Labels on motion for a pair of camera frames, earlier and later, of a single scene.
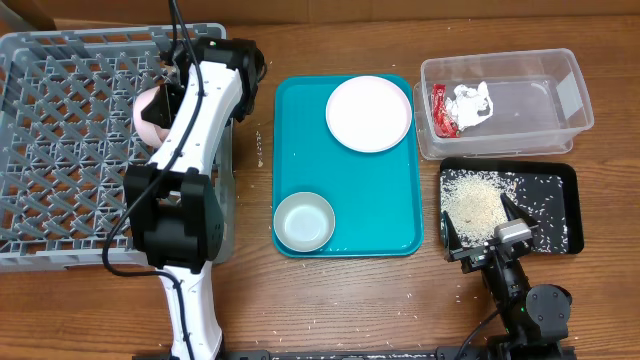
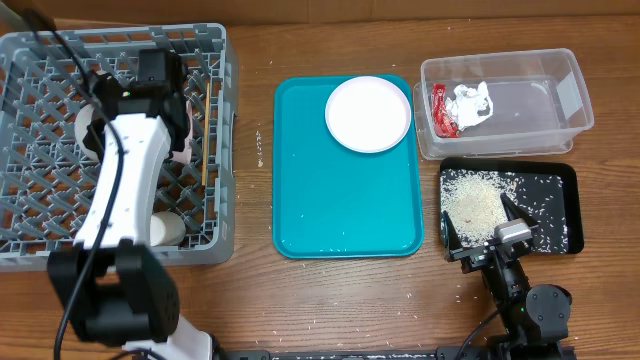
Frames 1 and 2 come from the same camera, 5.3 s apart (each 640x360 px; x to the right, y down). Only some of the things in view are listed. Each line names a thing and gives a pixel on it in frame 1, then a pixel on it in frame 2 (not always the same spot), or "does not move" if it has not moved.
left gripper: (171, 96) to (96, 136)
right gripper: (480, 250) does not move
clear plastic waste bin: (495, 104) does not move
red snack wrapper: (444, 127) does not move
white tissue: (470, 105) does not move
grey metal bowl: (304, 222) to (84, 116)
